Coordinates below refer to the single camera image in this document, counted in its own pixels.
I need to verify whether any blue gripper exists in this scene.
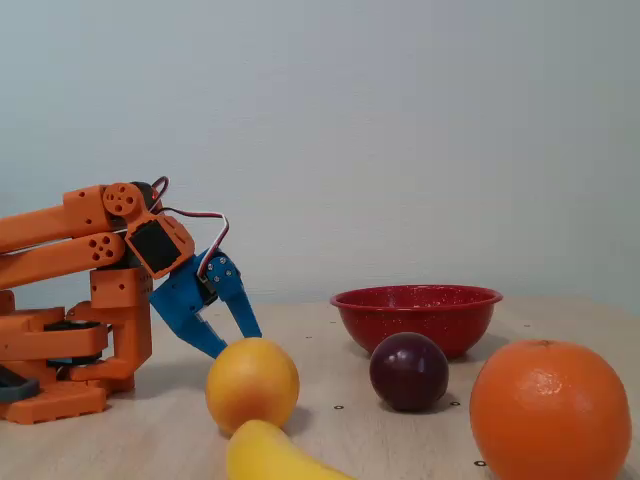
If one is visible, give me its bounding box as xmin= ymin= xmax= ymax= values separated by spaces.
xmin=148 ymin=248 xmax=263 ymax=360

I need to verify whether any yellow banana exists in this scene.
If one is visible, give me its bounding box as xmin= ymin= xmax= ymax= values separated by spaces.
xmin=224 ymin=418 xmax=359 ymax=480

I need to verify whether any orange robot base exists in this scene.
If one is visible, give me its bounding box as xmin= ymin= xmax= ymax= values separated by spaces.
xmin=0 ymin=289 xmax=109 ymax=426

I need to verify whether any red speckled bowl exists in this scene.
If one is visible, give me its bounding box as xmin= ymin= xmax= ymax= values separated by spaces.
xmin=329 ymin=284 xmax=504 ymax=360

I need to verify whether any yellow orange peach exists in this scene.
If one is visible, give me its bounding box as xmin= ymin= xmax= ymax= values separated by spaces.
xmin=205 ymin=337 xmax=301 ymax=436

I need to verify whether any dark purple plum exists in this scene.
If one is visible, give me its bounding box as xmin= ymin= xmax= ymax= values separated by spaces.
xmin=368 ymin=331 xmax=450 ymax=413

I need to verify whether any dark grey table clamp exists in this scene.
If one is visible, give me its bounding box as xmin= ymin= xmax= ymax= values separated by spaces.
xmin=0 ymin=364 xmax=41 ymax=404

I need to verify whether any large orange fruit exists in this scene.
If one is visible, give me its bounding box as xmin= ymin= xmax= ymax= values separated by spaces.
xmin=468 ymin=338 xmax=633 ymax=480

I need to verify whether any white red black servo cable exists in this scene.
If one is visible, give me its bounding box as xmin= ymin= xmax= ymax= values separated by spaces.
xmin=149 ymin=175 xmax=231 ymax=277

